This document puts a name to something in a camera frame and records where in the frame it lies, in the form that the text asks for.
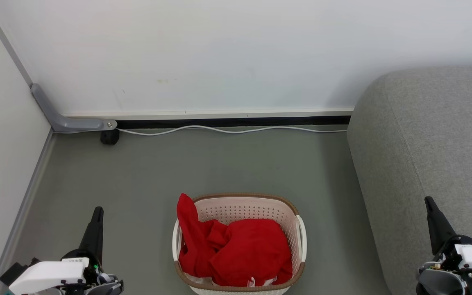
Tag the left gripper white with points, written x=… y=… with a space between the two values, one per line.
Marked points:
x=47 y=272

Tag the small red garment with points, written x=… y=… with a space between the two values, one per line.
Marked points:
x=191 y=237

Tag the large red garment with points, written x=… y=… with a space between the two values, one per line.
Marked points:
x=252 y=250

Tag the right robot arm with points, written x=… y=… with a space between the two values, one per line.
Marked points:
x=436 y=284

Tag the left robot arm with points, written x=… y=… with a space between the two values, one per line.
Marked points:
x=105 y=287

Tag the grey fabric sofa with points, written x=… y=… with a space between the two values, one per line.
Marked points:
x=424 y=143

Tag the black caster wheel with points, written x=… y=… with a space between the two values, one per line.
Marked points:
x=110 y=137

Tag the grey metal partition foot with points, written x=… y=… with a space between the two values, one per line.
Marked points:
x=62 y=121

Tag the white laundry basket brown rim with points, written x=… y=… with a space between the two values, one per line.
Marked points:
x=260 y=209

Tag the grey partition corner strip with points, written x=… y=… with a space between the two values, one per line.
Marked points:
x=6 y=43

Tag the grey partition bottom rail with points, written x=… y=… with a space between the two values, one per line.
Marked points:
x=27 y=205

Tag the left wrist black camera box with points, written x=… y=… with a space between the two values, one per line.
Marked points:
x=12 y=273

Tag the white partition bottom rail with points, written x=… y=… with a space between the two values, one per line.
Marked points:
x=219 y=113

